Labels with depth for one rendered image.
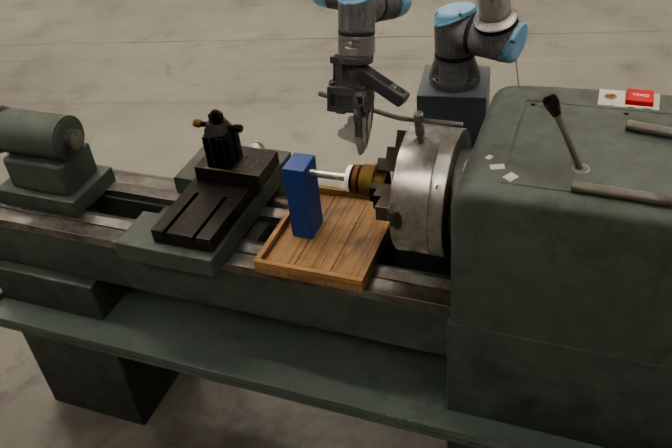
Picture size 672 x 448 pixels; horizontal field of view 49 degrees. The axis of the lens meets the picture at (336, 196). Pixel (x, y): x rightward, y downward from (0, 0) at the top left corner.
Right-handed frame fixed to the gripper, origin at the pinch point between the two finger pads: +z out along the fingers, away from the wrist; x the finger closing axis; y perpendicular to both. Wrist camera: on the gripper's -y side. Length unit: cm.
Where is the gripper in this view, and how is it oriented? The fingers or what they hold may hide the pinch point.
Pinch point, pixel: (364, 149)
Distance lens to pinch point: 157.7
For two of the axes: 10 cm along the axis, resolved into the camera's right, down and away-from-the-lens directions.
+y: -9.3, -1.4, 3.3
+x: -3.6, 3.6, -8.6
